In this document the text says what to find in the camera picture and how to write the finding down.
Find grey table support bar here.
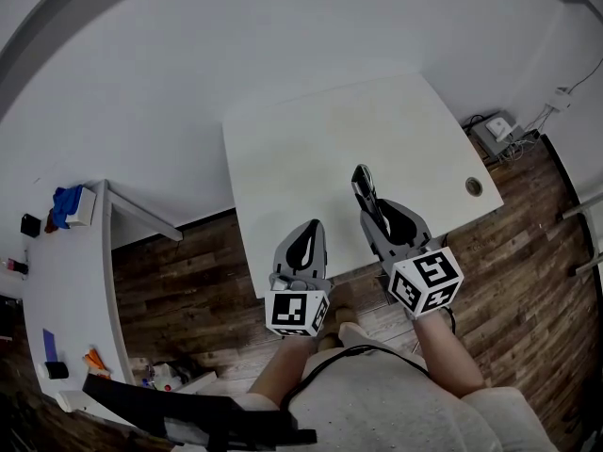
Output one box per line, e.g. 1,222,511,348
105,178,185,244

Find clutter of floor items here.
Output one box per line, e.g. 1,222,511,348
128,354,219,396

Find pink and black item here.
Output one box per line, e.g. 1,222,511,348
1,257,30,277

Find person's light clothing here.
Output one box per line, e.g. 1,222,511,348
242,321,562,452

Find person's left forearm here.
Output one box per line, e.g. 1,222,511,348
248,333,318,400

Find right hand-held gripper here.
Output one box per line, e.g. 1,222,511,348
359,200,465,321

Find grey metal frame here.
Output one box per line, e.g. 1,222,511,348
562,189,603,278

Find small black block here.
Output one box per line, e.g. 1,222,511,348
45,360,71,381

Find white wall adapter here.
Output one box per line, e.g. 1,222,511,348
549,86,574,112

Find blue cloth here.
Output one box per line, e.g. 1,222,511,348
51,185,84,231

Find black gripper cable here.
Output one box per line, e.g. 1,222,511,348
275,306,458,410

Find grey box on floor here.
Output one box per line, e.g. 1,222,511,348
469,109,527,160

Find black chair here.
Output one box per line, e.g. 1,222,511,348
81,373,318,452

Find white box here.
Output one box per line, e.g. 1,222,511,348
67,187,98,228

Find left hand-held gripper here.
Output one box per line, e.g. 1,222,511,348
263,218,336,339

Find black grey pen-like tool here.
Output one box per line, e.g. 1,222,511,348
350,163,393,237

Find thin wall cable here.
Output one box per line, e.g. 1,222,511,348
566,56,603,95

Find small black box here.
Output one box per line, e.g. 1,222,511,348
19,212,41,239

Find tangle of white cables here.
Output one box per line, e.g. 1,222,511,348
497,103,553,165

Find purple sheet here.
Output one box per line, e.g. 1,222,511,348
41,328,59,363

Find white device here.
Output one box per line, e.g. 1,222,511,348
485,117,517,143

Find person's right forearm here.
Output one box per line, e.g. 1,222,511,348
413,307,487,400

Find orange tool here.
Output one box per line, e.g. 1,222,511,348
81,346,112,379

